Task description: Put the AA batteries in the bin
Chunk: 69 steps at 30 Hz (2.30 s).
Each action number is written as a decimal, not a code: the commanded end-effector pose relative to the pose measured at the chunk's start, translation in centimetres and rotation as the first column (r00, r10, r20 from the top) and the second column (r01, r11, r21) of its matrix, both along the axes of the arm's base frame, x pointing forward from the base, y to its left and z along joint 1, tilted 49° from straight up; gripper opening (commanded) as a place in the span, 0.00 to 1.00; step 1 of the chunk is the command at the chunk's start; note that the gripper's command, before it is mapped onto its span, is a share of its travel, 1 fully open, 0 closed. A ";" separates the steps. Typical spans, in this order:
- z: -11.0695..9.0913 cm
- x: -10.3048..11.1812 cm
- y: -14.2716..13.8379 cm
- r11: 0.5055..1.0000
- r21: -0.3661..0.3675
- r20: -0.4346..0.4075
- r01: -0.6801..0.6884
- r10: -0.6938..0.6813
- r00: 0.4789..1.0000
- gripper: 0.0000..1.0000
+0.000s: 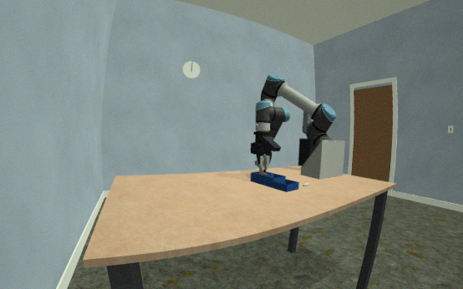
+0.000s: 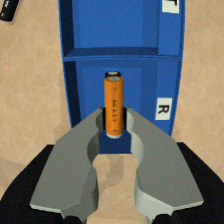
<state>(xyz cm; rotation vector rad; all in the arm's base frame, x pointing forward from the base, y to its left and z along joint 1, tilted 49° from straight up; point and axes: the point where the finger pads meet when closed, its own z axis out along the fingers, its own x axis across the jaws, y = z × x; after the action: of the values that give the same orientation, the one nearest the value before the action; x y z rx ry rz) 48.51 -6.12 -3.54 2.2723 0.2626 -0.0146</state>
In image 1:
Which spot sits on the blue rack of bins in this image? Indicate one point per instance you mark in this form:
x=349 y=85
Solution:
x=288 y=185

